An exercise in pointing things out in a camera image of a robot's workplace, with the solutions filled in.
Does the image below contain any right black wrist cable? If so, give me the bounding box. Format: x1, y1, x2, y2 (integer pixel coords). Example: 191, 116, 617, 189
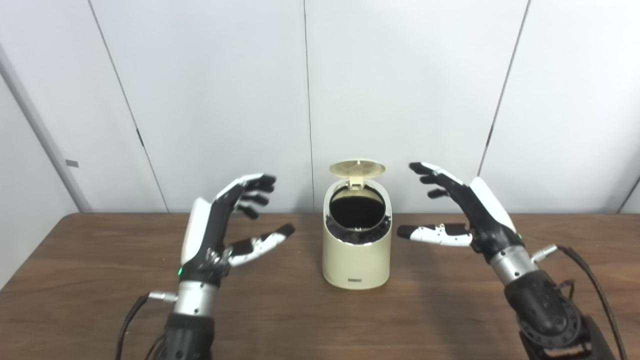
530, 243, 629, 360

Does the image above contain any grey wall corner post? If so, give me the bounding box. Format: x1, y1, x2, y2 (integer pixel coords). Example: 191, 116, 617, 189
0, 45, 94, 213

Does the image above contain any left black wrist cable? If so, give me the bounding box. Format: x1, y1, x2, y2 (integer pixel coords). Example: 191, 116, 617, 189
114, 290, 179, 360

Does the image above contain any black bin liner bag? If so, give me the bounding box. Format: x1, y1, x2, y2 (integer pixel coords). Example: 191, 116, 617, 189
325, 194, 391, 245

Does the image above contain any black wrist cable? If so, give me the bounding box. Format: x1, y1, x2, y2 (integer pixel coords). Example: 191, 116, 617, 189
114, 290, 179, 360
530, 243, 629, 360

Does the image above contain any cream-colored bin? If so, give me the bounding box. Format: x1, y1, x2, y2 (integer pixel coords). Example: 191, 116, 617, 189
322, 178, 393, 290

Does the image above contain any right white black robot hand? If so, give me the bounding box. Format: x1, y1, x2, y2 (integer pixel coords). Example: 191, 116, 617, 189
397, 161, 526, 262

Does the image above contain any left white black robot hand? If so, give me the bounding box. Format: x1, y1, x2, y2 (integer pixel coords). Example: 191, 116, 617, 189
178, 173, 296, 287

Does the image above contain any cream round bin lid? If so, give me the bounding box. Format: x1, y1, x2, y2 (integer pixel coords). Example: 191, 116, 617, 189
328, 158, 387, 191

